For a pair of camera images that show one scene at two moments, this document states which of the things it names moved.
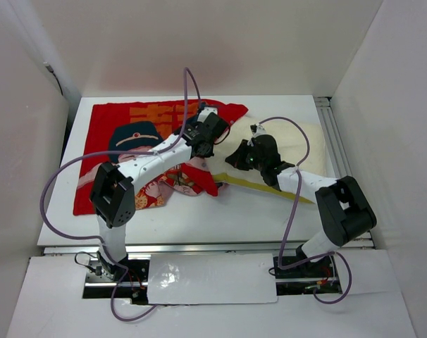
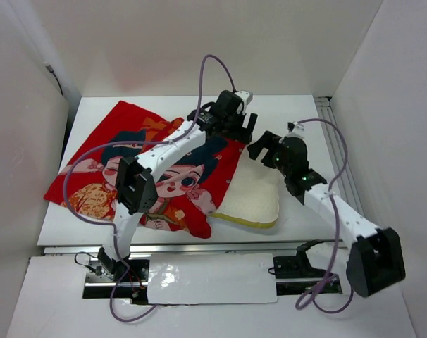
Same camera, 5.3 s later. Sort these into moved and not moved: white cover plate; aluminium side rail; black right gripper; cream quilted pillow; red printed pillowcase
Moved: black right gripper; red printed pillowcase; cream quilted pillow
Not moved: white cover plate; aluminium side rail
